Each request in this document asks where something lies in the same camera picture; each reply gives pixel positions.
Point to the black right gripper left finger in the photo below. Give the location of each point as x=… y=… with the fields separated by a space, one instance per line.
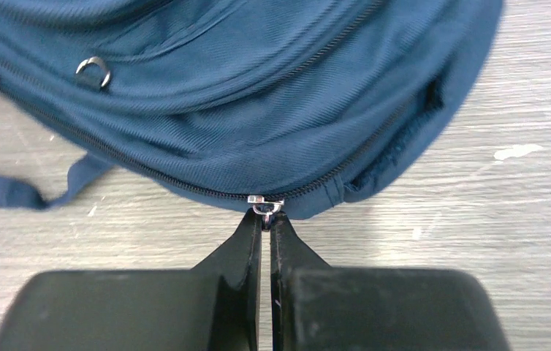
x=212 y=306

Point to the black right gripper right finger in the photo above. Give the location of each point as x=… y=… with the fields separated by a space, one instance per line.
x=316 y=306

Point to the navy blue student backpack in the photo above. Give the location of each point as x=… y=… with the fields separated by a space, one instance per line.
x=267 y=105

